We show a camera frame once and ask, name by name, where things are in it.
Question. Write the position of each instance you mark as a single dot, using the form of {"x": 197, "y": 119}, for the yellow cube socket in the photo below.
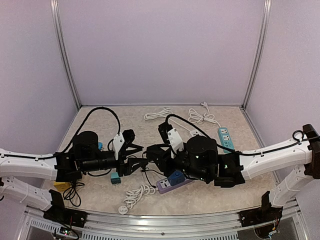
{"x": 61, "y": 186}

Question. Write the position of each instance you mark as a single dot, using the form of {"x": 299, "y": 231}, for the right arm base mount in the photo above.
{"x": 258, "y": 215}

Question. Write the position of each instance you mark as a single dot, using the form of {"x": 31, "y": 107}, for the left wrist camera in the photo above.
{"x": 121, "y": 142}

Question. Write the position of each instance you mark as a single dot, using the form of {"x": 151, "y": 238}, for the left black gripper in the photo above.
{"x": 127, "y": 168}

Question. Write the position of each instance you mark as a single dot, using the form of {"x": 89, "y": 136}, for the light blue charger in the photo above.
{"x": 100, "y": 146}

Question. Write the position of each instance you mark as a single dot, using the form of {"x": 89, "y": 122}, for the aluminium frame post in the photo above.
{"x": 54, "y": 4}
{"x": 258, "y": 53}

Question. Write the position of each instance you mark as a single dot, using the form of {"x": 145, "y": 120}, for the left aluminium frame post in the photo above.
{"x": 54, "y": 4}

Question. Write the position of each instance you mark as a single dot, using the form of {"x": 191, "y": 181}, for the white power strip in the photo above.
{"x": 163, "y": 114}

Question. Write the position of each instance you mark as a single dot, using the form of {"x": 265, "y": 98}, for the black charger with cable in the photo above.
{"x": 147, "y": 170}

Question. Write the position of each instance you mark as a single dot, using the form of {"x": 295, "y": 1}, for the right aluminium frame post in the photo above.
{"x": 258, "y": 53}

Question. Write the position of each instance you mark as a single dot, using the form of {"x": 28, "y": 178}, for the purple power strip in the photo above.
{"x": 132, "y": 197}

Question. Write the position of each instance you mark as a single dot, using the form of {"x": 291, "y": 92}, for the blue cube socket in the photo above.
{"x": 176, "y": 178}

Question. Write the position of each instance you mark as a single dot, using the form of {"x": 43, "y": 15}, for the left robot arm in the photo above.
{"x": 83, "y": 157}

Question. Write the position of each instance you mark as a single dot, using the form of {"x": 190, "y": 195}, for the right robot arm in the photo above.
{"x": 198, "y": 159}

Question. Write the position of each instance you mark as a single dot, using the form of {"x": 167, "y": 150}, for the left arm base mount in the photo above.
{"x": 67, "y": 216}

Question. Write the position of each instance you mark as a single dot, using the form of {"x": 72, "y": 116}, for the teal charger with cable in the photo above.
{"x": 115, "y": 178}

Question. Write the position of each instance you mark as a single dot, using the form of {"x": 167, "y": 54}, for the front aluminium rail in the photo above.
{"x": 209, "y": 226}

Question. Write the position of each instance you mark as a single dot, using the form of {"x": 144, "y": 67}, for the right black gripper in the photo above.
{"x": 163, "y": 157}

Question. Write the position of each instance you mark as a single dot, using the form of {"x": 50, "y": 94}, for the teal power strip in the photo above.
{"x": 223, "y": 133}

